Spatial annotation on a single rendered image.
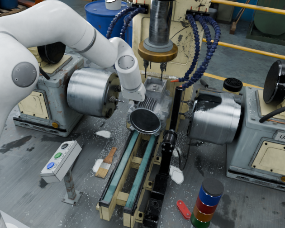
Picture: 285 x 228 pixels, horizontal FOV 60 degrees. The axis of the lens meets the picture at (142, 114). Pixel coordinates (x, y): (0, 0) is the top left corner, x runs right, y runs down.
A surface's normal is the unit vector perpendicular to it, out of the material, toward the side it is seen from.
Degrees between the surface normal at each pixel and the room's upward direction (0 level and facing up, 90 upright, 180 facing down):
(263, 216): 0
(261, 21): 89
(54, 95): 90
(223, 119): 54
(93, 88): 43
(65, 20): 76
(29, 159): 0
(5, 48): 10
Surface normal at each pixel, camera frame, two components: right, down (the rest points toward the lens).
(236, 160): -0.27, 0.59
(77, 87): -0.18, -0.03
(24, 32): -0.21, 0.81
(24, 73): 0.76, 0.25
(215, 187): 0.04, -0.77
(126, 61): -0.10, -0.37
